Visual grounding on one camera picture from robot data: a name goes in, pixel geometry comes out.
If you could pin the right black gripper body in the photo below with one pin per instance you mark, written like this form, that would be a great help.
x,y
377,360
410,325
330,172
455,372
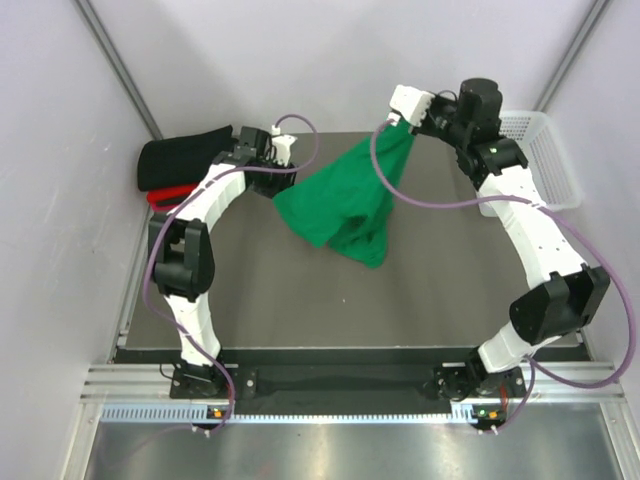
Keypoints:
x,y
439,120

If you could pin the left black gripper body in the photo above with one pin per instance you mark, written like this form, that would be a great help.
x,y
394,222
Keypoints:
x,y
270,185

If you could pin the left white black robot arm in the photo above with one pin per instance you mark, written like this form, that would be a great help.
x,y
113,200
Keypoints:
x,y
181,259

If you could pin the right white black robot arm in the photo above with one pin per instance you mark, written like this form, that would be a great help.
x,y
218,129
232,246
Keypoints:
x,y
564,290

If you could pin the folded black t-shirt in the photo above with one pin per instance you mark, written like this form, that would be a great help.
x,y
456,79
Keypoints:
x,y
181,160

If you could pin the folded red t-shirt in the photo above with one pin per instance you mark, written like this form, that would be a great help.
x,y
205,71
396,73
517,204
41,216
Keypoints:
x,y
165,199

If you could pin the white perforated plastic basket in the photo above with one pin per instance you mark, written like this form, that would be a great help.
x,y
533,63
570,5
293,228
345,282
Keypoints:
x,y
537,135

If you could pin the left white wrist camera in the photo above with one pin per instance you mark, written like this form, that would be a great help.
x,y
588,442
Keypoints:
x,y
283,144

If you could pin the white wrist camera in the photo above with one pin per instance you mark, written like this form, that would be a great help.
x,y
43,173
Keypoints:
x,y
409,104
283,144

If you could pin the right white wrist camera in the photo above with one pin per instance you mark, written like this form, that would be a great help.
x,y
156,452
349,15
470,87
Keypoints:
x,y
409,104

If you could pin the aluminium frame rail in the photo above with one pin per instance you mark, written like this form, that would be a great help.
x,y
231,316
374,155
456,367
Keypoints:
x,y
144,383

